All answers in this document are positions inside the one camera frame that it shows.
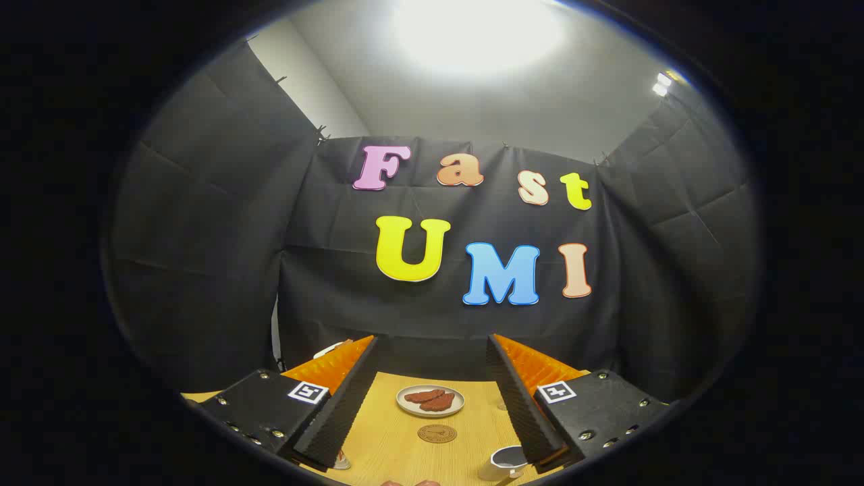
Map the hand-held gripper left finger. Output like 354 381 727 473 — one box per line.
196 334 380 473

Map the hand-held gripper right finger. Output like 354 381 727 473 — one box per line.
485 333 672 475

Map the white cup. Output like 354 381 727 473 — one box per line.
478 445 531 482

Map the round cork coaster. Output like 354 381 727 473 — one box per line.
417 423 458 444

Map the wooden table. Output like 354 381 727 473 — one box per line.
181 370 591 486

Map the white round plate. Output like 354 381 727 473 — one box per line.
396 384 466 419

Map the black backdrop cloth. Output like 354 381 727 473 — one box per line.
108 40 760 399

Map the large ceiling light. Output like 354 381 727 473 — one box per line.
391 0 568 75

